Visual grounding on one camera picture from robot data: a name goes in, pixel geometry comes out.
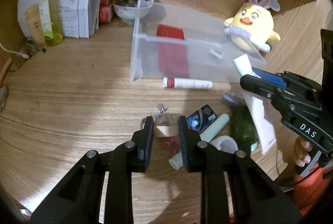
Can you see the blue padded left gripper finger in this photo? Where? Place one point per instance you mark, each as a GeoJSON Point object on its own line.
{"type": "Point", "coordinates": [270, 77]}

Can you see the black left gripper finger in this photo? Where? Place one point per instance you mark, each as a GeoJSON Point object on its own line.
{"type": "Point", "coordinates": [234, 189]}
{"type": "Point", "coordinates": [258, 86]}
{"type": "Point", "coordinates": [77, 197]}

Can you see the white squeeze tube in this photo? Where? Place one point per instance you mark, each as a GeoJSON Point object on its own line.
{"type": "Point", "coordinates": [255, 104]}

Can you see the dark green bottle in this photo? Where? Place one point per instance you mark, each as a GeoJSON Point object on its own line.
{"type": "Point", "coordinates": [243, 130]}

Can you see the white tape roll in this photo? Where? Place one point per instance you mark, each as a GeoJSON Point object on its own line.
{"type": "Point", "coordinates": [225, 144]}

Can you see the blue card pack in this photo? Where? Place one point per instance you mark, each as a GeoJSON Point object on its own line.
{"type": "Point", "coordinates": [201, 119]}

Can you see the pale green cylinder tube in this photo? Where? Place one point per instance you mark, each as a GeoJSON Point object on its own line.
{"type": "Point", "coordinates": [207, 136]}

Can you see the orange sleeve forearm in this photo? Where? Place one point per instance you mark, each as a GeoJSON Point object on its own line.
{"type": "Point", "coordinates": [307, 193]}

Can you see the person's hand on handle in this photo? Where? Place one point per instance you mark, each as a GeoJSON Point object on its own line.
{"type": "Point", "coordinates": [301, 152]}

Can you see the yellow chick bunny plush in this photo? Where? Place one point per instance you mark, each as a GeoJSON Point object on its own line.
{"type": "Point", "coordinates": [252, 27]}

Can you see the white red lip balm tube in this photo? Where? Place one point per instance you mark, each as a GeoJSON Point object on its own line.
{"type": "Point", "coordinates": [185, 83]}

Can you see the red booklet in bin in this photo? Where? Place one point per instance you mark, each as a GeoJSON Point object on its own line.
{"type": "Point", "coordinates": [172, 56]}

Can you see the clear plastic storage bin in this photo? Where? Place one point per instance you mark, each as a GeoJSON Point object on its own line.
{"type": "Point", "coordinates": [178, 42]}

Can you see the eyeglasses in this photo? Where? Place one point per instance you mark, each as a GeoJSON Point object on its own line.
{"type": "Point", "coordinates": [4, 92]}

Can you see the white ceramic bowl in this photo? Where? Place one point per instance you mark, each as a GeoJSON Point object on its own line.
{"type": "Point", "coordinates": [128, 14]}

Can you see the red box stack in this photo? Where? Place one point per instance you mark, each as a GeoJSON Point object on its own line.
{"type": "Point", "coordinates": [105, 11]}

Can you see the beige cream tube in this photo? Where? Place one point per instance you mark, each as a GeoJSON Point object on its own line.
{"type": "Point", "coordinates": [33, 20]}

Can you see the white paper boxes stack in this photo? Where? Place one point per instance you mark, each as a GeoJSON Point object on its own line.
{"type": "Point", "coordinates": [77, 18]}

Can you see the yellow green spray bottle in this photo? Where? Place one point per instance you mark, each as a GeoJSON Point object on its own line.
{"type": "Point", "coordinates": [49, 21]}

